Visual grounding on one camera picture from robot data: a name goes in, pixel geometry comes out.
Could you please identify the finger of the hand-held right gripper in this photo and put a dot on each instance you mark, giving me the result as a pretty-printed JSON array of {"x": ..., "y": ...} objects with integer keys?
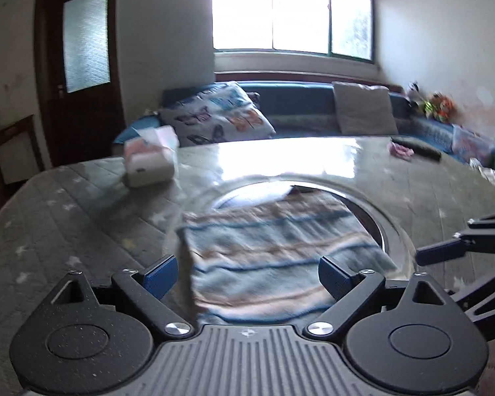
[
  {"x": 441, "y": 251},
  {"x": 493, "y": 293}
]

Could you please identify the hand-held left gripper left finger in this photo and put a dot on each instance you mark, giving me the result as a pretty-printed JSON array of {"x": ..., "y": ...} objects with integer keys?
[{"x": 161, "y": 275}]

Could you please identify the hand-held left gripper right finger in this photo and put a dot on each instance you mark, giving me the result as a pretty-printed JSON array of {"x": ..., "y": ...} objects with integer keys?
[{"x": 334, "y": 277}]

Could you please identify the striped blue towel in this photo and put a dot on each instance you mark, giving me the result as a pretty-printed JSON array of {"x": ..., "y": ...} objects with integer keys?
[{"x": 272, "y": 247}]

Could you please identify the white cloth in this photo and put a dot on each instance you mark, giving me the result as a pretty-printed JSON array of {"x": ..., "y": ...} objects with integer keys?
[{"x": 486, "y": 173}]

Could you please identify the black remote control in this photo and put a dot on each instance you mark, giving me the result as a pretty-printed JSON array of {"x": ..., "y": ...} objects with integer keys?
[{"x": 427, "y": 152}]

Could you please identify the white tissue box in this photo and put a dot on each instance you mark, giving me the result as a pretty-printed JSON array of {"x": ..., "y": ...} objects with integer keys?
[{"x": 148, "y": 169}]

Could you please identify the pink cloth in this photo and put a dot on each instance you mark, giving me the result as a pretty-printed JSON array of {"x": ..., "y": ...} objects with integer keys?
[{"x": 402, "y": 150}]

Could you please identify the clear plastic storage box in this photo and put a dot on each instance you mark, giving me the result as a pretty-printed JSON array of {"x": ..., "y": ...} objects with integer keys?
[{"x": 472, "y": 144}]

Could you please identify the round glass turntable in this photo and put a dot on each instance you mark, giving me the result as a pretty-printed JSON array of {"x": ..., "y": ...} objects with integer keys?
[{"x": 247, "y": 192}]

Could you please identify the orange plush toy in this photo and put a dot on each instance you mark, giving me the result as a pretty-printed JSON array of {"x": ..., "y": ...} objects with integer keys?
[{"x": 446, "y": 108}]

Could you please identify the black and white plush toy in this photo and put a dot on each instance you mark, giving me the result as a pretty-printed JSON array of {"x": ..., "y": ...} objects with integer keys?
[{"x": 414, "y": 97}]

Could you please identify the grey pillow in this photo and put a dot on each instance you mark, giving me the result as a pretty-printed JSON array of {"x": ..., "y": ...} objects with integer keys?
[{"x": 365, "y": 107}]

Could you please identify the dark wooden door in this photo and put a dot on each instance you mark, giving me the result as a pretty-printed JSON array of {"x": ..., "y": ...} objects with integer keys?
[{"x": 86, "y": 123}]

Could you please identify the butterfly print pillow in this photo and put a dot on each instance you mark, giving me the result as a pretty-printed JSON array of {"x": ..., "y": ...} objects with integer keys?
[{"x": 218, "y": 115}]

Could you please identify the blue sofa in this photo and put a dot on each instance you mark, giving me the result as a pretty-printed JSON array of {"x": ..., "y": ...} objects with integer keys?
[{"x": 301, "y": 99}]

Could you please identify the dark wooden cabinet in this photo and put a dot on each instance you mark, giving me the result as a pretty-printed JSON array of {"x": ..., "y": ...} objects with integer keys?
[{"x": 12, "y": 156}]

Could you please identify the window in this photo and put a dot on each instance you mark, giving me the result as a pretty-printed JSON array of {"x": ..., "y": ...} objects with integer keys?
[{"x": 301, "y": 16}]

